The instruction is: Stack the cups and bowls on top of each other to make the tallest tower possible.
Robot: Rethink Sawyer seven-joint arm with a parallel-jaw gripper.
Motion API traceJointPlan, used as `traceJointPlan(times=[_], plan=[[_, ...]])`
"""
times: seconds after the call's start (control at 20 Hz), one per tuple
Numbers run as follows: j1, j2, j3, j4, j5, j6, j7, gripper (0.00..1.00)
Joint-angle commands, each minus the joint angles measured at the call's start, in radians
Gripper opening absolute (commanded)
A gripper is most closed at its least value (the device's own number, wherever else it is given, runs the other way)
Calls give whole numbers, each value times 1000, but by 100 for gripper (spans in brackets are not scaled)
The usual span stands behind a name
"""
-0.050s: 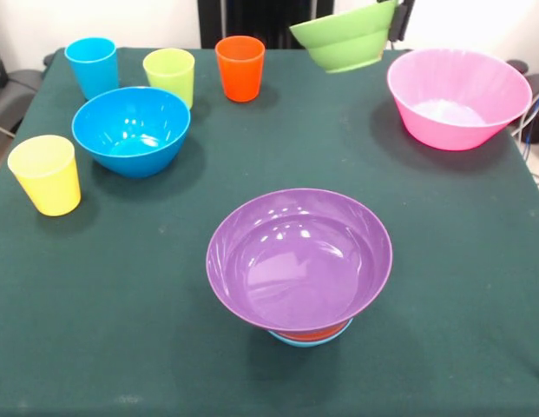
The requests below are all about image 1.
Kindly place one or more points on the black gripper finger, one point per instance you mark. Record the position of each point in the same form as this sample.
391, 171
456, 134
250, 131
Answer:
401, 19

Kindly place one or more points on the small green plastic bowl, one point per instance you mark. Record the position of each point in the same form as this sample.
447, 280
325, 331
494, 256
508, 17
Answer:
347, 43

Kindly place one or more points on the purple plastic bowl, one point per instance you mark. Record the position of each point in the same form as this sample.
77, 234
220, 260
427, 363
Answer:
295, 260

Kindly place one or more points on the orange plastic bowl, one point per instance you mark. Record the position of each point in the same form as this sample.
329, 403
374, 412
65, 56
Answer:
310, 335

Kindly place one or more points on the small blue plastic bowl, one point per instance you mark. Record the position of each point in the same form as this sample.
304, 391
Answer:
306, 342

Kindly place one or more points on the large pink plastic bowl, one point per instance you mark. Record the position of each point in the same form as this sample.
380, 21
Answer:
460, 95

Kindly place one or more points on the orange plastic cup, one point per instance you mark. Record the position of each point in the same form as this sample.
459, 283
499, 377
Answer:
239, 74

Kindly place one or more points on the lime green plastic cup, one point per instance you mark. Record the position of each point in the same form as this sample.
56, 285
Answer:
169, 74

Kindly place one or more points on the large blue plastic bowl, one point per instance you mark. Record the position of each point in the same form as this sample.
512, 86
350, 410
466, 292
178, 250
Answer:
130, 130

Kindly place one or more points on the blue plastic cup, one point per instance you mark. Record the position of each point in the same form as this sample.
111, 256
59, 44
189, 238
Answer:
95, 69

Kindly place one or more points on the dark green tablecloth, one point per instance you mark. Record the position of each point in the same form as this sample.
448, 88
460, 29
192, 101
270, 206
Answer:
121, 282

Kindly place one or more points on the yellow plastic cup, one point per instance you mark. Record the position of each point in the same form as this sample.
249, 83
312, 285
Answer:
47, 182

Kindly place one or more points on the black chair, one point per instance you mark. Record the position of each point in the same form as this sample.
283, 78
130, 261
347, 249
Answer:
13, 95

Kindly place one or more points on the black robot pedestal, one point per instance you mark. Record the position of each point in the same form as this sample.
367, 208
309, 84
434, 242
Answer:
260, 24

